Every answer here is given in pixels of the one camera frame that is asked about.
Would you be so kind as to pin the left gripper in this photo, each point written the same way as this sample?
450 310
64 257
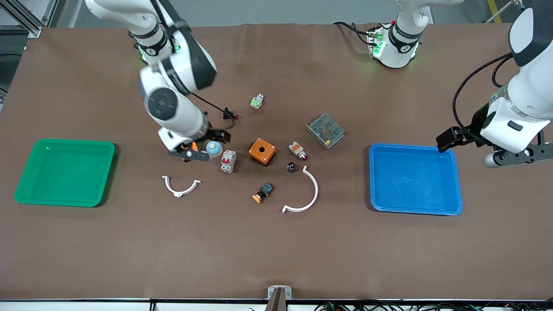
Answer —
476 122

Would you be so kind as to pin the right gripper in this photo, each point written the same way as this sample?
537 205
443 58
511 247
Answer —
215 134

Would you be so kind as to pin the white circuit breaker red switch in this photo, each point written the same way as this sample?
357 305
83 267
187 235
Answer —
229 164

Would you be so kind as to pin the black knob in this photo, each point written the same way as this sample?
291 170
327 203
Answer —
291 167

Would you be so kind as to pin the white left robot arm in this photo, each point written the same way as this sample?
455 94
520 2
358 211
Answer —
533 90

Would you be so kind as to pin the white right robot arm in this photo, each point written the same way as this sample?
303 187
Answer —
185 116

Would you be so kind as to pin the blue round button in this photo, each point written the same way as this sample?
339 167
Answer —
214 149

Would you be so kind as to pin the orange button box with hole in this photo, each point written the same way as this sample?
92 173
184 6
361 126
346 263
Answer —
195 147
268 153

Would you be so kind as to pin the blue plastic tray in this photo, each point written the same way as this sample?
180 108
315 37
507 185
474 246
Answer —
414 185

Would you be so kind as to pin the small white pipe clamp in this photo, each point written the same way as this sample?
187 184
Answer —
178 192

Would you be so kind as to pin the orange push button blue body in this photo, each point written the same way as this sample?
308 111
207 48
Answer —
258 198

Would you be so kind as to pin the red indicator lamp white body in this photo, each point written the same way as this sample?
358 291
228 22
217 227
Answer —
297 149

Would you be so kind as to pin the metal mesh power supply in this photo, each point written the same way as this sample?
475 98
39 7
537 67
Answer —
326 131

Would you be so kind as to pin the large white pipe clamp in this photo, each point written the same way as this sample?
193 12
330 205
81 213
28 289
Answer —
315 190

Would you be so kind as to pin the brown table cover sheet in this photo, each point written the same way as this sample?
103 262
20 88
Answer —
276 250

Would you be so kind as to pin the green plastic tray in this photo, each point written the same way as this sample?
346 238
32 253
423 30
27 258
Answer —
65 172

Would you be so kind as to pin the small black red switch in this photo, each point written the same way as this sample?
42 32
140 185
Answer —
227 113

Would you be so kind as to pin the green white push switch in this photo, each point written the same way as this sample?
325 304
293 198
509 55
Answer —
257 102

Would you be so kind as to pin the grey metal bracket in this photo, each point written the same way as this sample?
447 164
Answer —
272 291

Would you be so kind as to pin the white table edge rail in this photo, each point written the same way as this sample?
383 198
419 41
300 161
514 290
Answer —
86 307

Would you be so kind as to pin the aluminium frame profile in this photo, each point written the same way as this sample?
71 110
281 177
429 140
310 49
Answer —
32 23

